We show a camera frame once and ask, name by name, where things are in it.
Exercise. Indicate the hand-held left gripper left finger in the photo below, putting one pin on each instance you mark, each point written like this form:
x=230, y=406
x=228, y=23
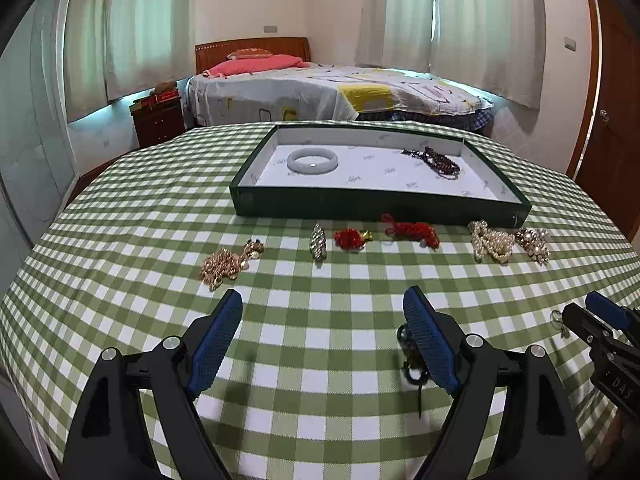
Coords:
x=215, y=345

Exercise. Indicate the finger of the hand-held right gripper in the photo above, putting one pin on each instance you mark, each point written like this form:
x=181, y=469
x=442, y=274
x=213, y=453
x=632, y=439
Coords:
x=580, y=320
x=605, y=307

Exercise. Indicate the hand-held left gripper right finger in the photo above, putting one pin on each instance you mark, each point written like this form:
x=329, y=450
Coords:
x=432, y=345

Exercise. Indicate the gold pearl brooch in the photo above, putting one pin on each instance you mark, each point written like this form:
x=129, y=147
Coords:
x=532, y=242

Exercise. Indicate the red tassel charm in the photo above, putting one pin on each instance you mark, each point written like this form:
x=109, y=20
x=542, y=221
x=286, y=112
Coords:
x=345, y=238

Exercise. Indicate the crystal brooch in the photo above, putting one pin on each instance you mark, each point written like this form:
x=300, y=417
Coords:
x=318, y=242

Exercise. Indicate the green jewelry tray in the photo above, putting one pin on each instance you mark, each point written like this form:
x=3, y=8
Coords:
x=380, y=180

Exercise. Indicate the green checked tablecloth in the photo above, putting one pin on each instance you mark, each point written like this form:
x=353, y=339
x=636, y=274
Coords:
x=320, y=280

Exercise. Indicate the wooden door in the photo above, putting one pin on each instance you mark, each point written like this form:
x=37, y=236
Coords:
x=615, y=110

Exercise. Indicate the white jade bangle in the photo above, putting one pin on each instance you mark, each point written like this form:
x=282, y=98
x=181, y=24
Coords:
x=295, y=162

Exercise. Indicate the blue plaid bed sheet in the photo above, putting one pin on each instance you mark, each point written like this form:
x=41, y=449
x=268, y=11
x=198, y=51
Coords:
x=450, y=119

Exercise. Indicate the wooden nightstand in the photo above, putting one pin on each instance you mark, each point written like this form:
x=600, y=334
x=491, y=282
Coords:
x=160, y=122

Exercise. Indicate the red box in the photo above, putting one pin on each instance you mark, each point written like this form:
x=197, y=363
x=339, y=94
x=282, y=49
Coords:
x=150, y=102

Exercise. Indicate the bed with patterned bedspread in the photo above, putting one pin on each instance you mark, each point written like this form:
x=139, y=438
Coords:
x=300, y=90

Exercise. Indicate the frosted glass panel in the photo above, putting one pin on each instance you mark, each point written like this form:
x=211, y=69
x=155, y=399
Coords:
x=35, y=135

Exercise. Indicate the pink pillow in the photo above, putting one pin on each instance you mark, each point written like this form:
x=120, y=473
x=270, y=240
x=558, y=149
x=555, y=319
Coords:
x=260, y=64

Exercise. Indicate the orange embroidered pillow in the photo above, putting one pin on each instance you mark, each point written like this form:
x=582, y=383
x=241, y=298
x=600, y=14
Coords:
x=250, y=53

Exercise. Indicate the wooden headboard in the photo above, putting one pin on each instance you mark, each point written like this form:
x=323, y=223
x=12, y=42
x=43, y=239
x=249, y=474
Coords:
x=215, y=50

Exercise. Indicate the white sheer curtain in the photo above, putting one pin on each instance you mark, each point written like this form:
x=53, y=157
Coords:
x=490, y=25
x=395, y=10
x=130, y=25

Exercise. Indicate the wall switch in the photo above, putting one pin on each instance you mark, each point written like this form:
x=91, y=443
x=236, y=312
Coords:
x=570, y=44

